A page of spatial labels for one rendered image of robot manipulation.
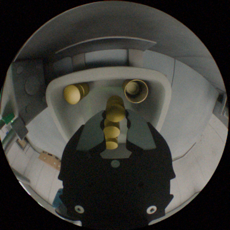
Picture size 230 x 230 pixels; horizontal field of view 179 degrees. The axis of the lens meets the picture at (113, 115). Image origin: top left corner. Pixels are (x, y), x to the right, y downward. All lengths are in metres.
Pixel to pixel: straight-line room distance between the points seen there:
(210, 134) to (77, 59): 3.74
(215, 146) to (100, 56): 3.74
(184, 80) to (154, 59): 0.12
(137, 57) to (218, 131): 3.52
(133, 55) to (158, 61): 0.07
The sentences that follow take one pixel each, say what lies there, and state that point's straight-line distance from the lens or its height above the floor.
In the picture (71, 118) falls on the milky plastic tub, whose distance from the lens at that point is 0.15.
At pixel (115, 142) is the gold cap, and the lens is 0.17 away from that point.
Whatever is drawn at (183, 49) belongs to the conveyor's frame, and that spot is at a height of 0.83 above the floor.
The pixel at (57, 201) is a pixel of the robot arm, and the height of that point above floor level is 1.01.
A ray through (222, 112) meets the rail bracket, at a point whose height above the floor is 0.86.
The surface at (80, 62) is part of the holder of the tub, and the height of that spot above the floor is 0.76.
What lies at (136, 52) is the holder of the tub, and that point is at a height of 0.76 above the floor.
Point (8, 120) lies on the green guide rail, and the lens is 0.16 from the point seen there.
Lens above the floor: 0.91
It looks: 58 degrees down
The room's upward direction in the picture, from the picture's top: 178 degrees counter-clockwise
